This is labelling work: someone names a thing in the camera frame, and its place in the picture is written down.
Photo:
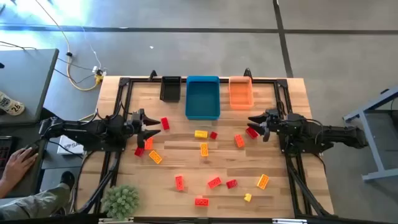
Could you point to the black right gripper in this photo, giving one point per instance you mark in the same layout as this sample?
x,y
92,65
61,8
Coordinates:
x,y
273,127

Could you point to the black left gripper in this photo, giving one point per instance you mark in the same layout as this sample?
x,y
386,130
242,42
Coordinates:
x,y
140,132

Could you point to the orange toy brick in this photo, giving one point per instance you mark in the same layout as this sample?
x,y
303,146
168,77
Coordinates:
x,y
239,141
149,145

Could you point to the yellow-orange toy brick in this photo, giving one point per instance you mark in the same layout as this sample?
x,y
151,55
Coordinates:
x,y
262,181
155,156
204,149

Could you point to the small red toy brick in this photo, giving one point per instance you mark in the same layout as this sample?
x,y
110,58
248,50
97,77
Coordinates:
x,y
213,135

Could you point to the lemon yellow toy brick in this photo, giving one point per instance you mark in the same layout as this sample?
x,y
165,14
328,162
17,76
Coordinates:
x,y
201,134

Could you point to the orange-red toy brick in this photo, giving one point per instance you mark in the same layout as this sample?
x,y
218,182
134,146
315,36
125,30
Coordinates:
x,y
201,202
179,183
214,182

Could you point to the small yellow toy brick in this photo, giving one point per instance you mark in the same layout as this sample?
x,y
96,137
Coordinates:
x,y
247,197

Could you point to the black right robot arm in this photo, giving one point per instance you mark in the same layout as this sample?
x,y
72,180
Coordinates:
x,y
326,132

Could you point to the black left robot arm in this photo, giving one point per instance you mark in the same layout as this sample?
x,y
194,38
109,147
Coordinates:
x,y
81,130

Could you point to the person's forearm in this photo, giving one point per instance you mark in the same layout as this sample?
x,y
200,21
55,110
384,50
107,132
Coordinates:
x,y
3,188

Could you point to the orange translucent bin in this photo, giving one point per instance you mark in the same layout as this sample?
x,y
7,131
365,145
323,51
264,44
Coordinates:
x,y
241,96

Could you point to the black mesh basket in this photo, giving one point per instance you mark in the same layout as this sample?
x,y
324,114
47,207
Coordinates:
x,y
170,93

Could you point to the blue plastic bin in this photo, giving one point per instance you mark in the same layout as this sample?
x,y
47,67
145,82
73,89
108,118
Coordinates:
x,y
202,99

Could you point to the yellow white power plugs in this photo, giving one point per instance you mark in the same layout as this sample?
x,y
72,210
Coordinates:
x,y
99,77

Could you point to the green artificial plant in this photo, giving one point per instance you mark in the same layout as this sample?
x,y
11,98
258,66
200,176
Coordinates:
x,y
120,202

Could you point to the white printed box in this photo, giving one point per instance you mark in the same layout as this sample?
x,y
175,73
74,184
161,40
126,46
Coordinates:
x,y
70,146

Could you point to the person's shoe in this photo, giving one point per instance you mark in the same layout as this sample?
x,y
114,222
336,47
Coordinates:
x,y
66,179

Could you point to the black side desk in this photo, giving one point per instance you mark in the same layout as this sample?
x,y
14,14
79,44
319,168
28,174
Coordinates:
x,y
34,175

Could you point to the grey desk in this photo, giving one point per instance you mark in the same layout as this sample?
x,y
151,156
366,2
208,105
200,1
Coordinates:
x,y
28,81

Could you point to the person's leg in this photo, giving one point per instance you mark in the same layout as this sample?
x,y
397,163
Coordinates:
x,y
37,203

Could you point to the person's hand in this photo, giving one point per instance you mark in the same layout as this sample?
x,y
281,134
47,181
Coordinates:
x,y
18,165

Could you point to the black keyboard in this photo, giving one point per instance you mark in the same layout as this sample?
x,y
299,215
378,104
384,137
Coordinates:
x,y
4,152

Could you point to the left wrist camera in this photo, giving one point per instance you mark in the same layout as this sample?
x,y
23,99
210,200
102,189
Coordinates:
x,y
136,117

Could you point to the black frame clamp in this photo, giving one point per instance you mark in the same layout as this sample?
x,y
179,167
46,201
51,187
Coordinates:
x,y
153,75
247,73

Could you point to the silver metal bracket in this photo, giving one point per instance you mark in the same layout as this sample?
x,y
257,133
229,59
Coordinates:
x,y
289,221
115,220

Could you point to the grey-blue metal table frame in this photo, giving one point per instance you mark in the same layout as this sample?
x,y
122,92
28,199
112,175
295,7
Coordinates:
x,y
379,174

